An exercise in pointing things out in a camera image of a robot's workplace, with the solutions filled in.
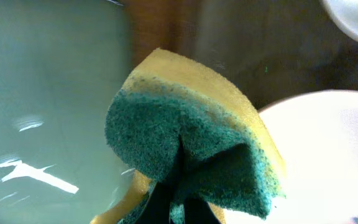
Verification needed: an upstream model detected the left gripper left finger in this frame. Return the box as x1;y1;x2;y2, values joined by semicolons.
135;182;173;224

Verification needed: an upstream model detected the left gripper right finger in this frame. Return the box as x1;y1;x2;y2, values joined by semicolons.
184;198;221;224

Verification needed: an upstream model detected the green and yellow sponge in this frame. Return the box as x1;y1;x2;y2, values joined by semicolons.
93;49;286;223

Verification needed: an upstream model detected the small green water tray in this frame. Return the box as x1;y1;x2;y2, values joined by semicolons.
0;0;132;224

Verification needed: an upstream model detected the large brown serving tray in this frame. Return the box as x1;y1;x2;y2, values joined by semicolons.
172;0;358;110

